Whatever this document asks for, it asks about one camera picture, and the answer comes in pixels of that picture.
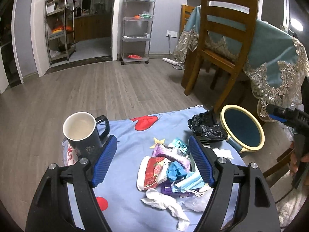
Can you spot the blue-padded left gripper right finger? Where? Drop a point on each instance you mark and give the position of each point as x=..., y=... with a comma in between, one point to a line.
x=255, y=208

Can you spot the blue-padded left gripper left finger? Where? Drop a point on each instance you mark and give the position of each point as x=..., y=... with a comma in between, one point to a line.
x=50, y=209

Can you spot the light blue face mask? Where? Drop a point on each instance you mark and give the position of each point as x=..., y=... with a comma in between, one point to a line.
x=192, y=181

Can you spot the black plastic bag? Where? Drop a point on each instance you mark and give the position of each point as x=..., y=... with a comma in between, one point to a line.
x=205, y=126

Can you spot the white tissue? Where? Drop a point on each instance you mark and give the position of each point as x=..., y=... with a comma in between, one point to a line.
x=165, y=202

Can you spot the yellow-rimmed teal trash bin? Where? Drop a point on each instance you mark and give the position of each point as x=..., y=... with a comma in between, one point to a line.
x=245, y=133

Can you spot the person's right hand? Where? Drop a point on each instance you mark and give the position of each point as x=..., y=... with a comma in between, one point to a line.
x=294, y=161

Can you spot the clear plastic film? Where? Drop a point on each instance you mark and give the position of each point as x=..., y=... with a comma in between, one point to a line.
x=199, y=201

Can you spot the light blue cartoon cloth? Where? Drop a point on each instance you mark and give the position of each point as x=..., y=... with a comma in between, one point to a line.
x=118, y=194

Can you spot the teal lace-trimmed tablecloth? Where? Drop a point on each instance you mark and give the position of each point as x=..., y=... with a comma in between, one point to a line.
x=277, y=63

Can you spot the blue crumpled glove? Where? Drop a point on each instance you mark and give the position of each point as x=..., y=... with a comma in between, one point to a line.
x=175, y=171

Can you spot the dark blue ceramic mug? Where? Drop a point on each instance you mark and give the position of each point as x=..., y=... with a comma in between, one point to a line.
x=86, y=134

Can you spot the purple small packet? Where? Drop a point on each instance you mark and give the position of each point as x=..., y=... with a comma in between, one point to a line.
x=166, y=188

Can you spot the teal foil packet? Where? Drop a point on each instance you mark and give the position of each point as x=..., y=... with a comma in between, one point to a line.
x=179, y=145

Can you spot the red floral white wrapper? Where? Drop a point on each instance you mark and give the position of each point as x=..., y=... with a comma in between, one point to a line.
x=152, y=172

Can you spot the purple snack wrapper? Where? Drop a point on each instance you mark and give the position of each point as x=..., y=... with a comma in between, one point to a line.
x=172, y=155

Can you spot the wooden dining chair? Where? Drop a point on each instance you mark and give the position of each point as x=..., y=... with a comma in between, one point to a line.
x=225, y=35

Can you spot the white power strip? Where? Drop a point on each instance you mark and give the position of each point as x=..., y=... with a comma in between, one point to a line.
x=170, y=61

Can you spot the grey rolling shelf cart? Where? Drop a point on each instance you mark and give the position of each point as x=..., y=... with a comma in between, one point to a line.
x=136, y=31

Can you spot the metal kitchen storage rack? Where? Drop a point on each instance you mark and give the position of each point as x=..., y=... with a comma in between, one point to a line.
x=59, y=29

